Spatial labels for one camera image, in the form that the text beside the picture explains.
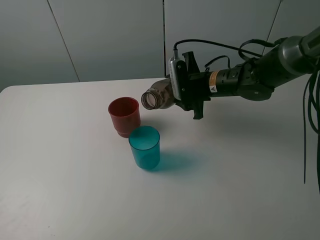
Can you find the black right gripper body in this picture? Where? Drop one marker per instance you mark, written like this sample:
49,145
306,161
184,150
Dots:
199,91

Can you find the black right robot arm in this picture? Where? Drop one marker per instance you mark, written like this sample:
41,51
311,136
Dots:
255,79

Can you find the red plastic cup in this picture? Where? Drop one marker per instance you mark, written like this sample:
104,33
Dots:
125,115

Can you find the smoky transparent plastic bottle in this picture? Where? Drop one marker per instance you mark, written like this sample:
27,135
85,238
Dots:
159,95

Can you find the teal transparent plastic cup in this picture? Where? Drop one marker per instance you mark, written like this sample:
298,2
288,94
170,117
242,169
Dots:
145,146

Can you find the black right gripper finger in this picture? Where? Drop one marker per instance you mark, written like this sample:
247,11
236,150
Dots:
191,63
198,108

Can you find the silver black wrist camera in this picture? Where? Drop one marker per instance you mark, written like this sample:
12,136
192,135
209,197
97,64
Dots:
177,72

